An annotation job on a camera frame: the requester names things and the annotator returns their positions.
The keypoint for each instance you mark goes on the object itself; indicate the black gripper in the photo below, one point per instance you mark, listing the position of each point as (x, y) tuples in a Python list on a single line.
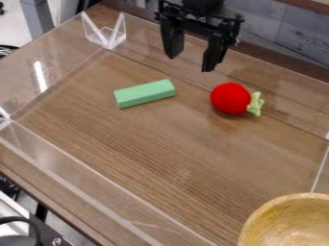
[(207, 17)]

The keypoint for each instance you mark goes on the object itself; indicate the red plush fruit green stem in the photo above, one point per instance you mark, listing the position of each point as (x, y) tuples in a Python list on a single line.
[(232, 99)]

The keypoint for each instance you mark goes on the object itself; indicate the green rectangular block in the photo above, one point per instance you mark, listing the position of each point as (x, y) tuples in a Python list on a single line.
[(136, 95)]

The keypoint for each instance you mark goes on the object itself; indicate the grey table leg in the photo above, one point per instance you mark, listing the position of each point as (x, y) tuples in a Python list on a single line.
[(38, 16)]

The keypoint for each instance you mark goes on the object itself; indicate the wooden bowl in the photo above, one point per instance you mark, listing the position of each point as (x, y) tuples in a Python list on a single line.
[(294, 220)]

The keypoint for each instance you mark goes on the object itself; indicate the black metal base device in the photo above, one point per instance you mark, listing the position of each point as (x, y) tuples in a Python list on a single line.
[(39, 235)]

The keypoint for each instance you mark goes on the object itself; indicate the clear acrylic corner bracket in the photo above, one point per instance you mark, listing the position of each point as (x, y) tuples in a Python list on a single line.
[(105, 36)]

